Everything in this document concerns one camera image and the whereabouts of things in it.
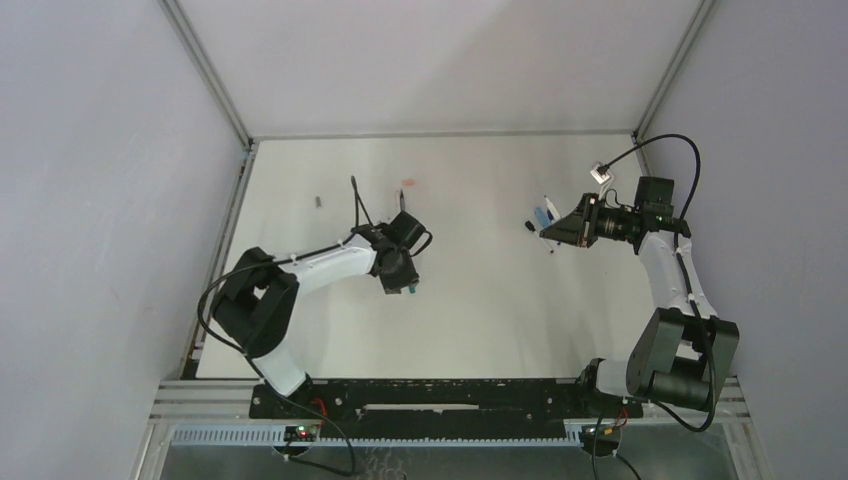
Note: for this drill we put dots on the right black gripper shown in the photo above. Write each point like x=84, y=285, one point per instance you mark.
x=587, y=220

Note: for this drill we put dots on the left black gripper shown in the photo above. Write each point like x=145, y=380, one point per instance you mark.
x=398, y=273

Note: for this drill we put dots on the light blue correction tape pen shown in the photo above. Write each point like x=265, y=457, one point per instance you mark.
x=542, y=217

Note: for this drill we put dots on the white pen green end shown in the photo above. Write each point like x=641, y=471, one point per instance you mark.
x=551, y=210

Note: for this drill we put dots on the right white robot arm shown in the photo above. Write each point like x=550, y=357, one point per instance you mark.
x=684, y=354

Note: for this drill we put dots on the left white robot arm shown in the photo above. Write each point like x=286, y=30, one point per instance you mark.
x=253, y=304

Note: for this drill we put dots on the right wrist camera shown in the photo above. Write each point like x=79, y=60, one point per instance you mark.
x=603, y=177

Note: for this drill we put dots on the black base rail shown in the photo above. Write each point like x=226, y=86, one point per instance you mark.
x=465, y=410

